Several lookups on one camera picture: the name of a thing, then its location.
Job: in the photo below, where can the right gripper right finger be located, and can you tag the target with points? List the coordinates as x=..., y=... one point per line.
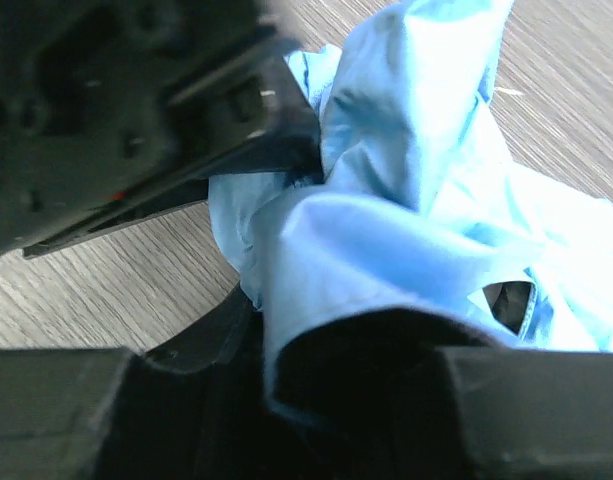
x=520, y=414

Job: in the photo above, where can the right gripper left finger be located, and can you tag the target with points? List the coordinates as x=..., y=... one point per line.
x=183, y=410

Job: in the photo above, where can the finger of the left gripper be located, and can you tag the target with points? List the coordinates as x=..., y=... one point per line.
x=257, y=118

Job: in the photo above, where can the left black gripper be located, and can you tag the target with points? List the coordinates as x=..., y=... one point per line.
x=102, y=109

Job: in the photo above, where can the light blue folding umbrella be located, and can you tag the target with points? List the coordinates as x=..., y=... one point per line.
x=419, y=205

